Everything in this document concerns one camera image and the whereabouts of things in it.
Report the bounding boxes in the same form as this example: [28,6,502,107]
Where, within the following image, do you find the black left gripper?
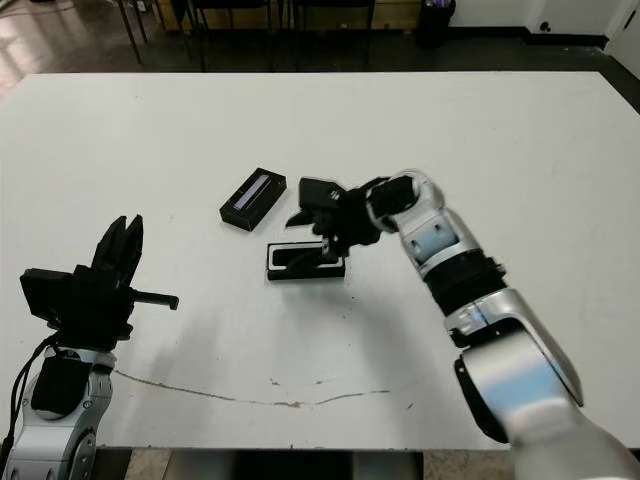
[56,213,180,352]

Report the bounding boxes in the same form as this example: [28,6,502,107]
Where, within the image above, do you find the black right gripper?
[284,188,382,270]

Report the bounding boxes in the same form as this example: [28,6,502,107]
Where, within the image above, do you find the black box lid silver stripe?
[218,166,288,234]

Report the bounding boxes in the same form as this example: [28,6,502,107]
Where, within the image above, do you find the black box base white insert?
[265,240,348,283]

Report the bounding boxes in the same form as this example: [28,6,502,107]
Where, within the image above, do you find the wooden shipping crate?
[373,0,420,32]

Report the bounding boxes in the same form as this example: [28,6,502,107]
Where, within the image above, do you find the black trash bin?
[416,0,458,50]

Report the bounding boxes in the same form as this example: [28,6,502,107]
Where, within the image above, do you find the white door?
[603,0,640,67]

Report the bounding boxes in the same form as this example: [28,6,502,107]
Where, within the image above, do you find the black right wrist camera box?
[297,175,347,212]

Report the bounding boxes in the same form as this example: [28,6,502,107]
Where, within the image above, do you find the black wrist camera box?
[297,175,347,212]
[19,267,77,322]

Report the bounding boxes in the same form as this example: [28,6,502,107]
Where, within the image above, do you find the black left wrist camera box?
[19,267,77,322]

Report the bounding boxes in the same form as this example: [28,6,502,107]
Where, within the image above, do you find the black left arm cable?
[0,333,57,454]

